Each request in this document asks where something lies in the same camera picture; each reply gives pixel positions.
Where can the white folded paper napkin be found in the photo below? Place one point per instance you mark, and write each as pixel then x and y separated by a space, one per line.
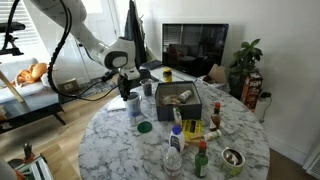
pixel 116 104

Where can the yellow packet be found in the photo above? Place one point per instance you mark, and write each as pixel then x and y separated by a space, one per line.
pixel 191 127

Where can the orange plush toy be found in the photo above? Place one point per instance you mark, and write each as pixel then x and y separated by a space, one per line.
pixel 30 75

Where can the flat screen television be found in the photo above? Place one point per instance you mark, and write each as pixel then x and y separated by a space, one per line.
pixel 193 48

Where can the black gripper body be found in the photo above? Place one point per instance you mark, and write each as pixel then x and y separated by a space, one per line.
pixel 125 79

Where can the open tin can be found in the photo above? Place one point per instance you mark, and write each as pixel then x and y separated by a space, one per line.
pixel 232 162

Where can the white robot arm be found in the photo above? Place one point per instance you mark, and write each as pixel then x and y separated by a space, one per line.
pixel 120 55

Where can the white tube in box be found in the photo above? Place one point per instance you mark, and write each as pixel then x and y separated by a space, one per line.
pixel 185 95

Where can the grey sofa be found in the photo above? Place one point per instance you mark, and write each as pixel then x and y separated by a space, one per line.
pixel 40 101

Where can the green glass bottle red cap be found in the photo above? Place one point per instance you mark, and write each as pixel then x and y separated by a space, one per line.
pixel 201 161

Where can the clear plastic cup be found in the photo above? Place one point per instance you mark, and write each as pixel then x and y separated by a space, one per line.
pixel 133 107

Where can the brown cardboard box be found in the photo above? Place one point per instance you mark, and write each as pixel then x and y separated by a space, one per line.
pixel 217 74

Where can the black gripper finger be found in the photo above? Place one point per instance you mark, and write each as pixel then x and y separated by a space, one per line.
pixel 125 97

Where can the green potted plant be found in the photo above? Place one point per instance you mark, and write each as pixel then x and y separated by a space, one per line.
pixel 244 62

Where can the orange snack box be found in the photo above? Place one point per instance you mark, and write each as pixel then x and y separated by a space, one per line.
pixel 251 90

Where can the blue cardboard box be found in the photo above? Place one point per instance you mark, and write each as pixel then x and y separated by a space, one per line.
pixel 167 99

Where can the hot sauce bottle red cap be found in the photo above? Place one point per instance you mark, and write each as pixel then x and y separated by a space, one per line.
pixel 215 118

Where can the white bottle blue cap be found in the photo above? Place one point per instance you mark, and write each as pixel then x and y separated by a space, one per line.
pixel 176 138

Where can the clear water bottle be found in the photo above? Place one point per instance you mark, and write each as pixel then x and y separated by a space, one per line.
pixel 173 162

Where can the small white spice bottle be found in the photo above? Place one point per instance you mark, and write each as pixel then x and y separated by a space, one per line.
pixel 212 135

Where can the green round lid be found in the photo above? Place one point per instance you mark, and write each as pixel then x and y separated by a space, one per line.
pixel 144 127

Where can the yellow lid vitamin bottle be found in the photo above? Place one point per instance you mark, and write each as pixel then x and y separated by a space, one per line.
pixel 167 75

